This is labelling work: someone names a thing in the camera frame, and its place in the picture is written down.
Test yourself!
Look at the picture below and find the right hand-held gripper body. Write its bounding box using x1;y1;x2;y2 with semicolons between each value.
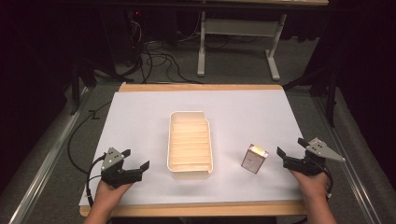
282;136;347;177

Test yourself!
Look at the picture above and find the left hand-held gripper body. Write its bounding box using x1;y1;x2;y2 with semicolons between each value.
100;147;144;189

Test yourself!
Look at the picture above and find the person's left hand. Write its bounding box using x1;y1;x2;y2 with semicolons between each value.
92;179;134;217

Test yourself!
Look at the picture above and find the person's right hand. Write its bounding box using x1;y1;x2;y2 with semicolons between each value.
289;169;331;203

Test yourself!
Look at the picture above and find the small silver box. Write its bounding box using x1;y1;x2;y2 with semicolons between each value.
240;143;270;175

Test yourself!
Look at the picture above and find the white paper sheet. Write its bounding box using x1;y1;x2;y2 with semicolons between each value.
78;90;307;207

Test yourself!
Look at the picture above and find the cream plastic ribbed tray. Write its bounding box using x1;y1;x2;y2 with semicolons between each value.
166;110;215;180

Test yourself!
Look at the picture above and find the black metal stand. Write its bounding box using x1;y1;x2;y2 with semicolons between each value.
282;66;340;129
68;59;98;117

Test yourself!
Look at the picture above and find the dark computer tower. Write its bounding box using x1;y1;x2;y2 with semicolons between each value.
122;8;148;67

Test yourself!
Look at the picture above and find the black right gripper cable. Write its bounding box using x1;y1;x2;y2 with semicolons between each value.
317;165;334;200

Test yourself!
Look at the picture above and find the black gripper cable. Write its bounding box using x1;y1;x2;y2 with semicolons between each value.
317;165;334;200
85;152;108;208

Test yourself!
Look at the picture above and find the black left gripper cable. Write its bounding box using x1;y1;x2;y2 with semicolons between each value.
85;152;108;208

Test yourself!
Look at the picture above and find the aluminium floor rail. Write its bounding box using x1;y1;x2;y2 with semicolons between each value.
8;87;90;224
312;96;382;224

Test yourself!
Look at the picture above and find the black floor cable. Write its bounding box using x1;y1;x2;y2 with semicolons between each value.
66;101;113;175

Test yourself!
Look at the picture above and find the tangle of black floor cables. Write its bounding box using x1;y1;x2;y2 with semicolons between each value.
124;18;204;85

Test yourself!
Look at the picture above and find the white metal desk frame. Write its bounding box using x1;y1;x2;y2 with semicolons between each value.
196;10;288;82

